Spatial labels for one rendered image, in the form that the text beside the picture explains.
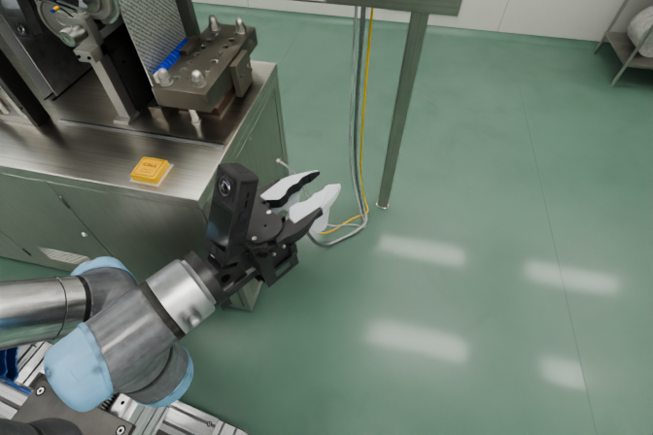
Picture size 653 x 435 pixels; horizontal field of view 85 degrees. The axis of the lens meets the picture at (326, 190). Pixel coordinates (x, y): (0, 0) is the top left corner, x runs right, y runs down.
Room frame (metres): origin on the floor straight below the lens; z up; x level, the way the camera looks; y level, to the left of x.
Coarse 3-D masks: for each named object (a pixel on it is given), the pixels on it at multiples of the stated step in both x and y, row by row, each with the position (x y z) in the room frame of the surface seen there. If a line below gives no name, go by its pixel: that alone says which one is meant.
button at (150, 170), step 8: (144, 160) 0.68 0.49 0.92; (152, 160) 0.68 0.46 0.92; (160, 160) 0.68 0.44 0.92; (136, 168) 0.65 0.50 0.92; (144, 168) 0.65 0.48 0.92; (152, 168) 0.65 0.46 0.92; (160, 168) 0.65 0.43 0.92; (136, 176) 0.62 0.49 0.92; (144, 176) 0.62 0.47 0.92; (152, 176) 0.62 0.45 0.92; (160, 176) 0.64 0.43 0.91
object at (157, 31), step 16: (160, 0) 1.08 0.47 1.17; (144, 16) 0.99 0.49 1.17; (160, 16) 1.05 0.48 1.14; (176, 16) 1.13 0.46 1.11; (128, 32) 0.92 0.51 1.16; (144, 32) 0.96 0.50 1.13; (160, 32) 1.03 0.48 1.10; (176, 32) 1.10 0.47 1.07; (144, 48) 0.94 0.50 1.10; (160, 48) 1.00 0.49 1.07; (144, 64) 0.92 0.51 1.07
